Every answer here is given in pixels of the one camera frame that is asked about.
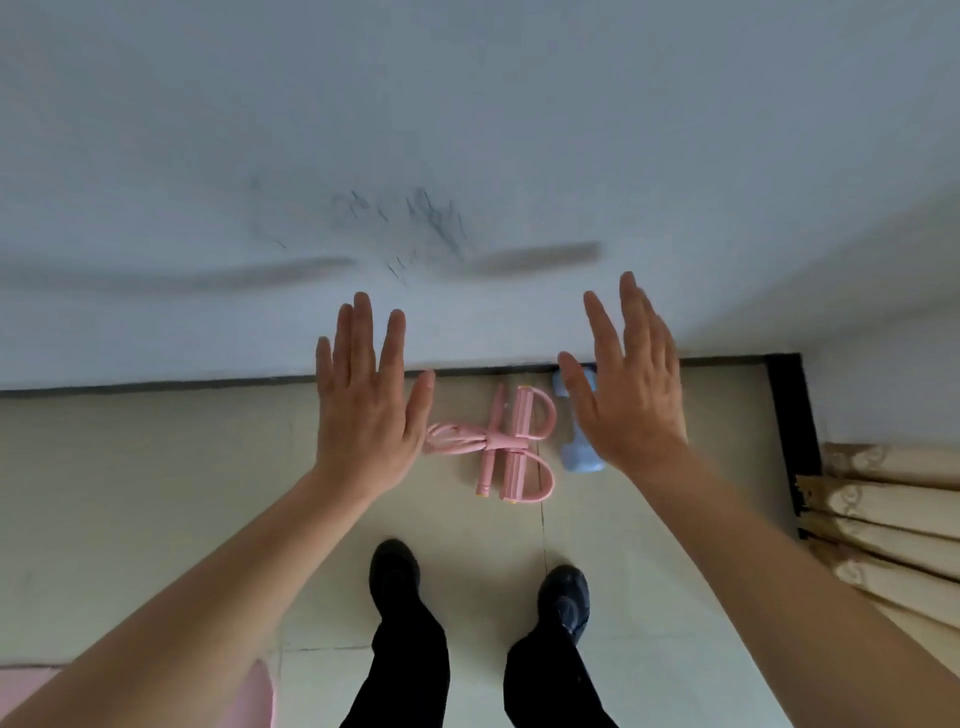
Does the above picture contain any person's left hand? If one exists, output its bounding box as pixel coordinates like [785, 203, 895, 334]
[313, 292, 436, 500]

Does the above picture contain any person's right hand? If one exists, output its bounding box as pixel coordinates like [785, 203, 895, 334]
[557, 271, 690, 478]

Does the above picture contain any light blue dumbbell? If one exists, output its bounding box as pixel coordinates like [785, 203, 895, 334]
[552, 365, 607, 474]

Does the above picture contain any pink pedal resistance band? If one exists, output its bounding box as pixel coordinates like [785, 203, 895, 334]
[423, 383, 560, 505]

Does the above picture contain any pink yoga mat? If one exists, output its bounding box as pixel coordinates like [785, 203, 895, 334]
[0, 659, 277, 728]

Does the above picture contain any person's right forearm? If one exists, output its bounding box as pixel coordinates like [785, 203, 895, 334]
[629, 442, 960, 728]

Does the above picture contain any person's left forearm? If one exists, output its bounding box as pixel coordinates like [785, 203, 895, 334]
[0, 468, 376, 728]

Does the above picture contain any person's black left shoe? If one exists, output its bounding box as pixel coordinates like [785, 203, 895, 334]
[368, 538, 421, 624]

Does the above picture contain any person's black shoe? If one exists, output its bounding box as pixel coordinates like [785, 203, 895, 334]
[536, 564, 592, 646]
[368, 538, 421, 624]

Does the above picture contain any person's black right shoe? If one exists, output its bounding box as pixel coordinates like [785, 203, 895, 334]
[536, 564, 592, 646]

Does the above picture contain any black baseboard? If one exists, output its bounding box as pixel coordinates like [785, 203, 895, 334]
[0, 352, 826, 541]

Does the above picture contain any beige patterned curtain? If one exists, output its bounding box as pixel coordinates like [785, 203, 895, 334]
[794, 442, 960, 676]

